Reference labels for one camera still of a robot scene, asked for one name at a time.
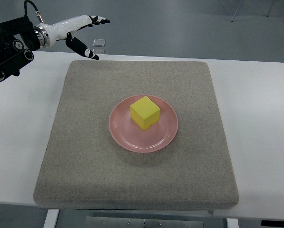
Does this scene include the white table frame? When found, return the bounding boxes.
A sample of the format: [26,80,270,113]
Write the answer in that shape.
[43,209,239,228]

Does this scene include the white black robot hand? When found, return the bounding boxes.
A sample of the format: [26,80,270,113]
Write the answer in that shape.
[34,15,110,60]

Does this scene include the grey metal base plate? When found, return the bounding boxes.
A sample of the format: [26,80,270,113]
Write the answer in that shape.
[85,216,204,228]

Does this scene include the metal chair legs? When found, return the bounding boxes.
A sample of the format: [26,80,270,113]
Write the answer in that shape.
[219,0,284,22]

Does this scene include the yellow foam block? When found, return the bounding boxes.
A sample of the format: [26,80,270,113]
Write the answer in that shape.
[130,96,160,130]

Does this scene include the beige square mat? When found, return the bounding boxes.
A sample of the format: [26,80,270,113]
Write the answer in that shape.
[33,60,239,211]

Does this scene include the clear floor socket cover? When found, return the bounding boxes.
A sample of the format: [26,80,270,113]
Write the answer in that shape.
[92,39,106,48]

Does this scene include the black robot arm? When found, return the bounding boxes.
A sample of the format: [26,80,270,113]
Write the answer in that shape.
[0,16,40,82]

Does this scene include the pink plate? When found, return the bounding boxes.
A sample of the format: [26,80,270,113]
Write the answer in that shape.
[108,95,178,153]

